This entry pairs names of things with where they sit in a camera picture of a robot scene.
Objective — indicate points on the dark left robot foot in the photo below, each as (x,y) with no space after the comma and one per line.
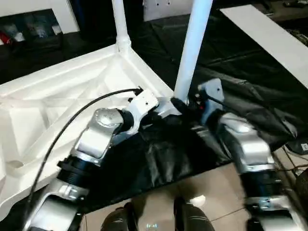
(118,217)

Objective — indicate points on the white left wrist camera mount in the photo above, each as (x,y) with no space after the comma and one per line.
(143,103)

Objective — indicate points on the glossy black box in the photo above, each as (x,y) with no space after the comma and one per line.
(101,16)

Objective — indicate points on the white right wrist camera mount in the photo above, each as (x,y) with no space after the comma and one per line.
(214,91)

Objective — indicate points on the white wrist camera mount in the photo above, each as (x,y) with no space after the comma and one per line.
(143,103)
(214,91)

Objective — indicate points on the black table mat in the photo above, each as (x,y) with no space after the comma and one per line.
(240,60)

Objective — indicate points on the white flat board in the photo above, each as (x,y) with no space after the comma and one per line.
(264,36)

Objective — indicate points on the white cabinet with glass doors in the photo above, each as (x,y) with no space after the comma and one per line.
(36,4)

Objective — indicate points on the white plastic table top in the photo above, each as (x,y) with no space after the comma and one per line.
(48,96)

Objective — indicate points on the white plastic table leg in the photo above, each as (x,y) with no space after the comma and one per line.
(192,48)
(121,24)

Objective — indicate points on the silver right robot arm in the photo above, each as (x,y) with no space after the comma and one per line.
(252,154)

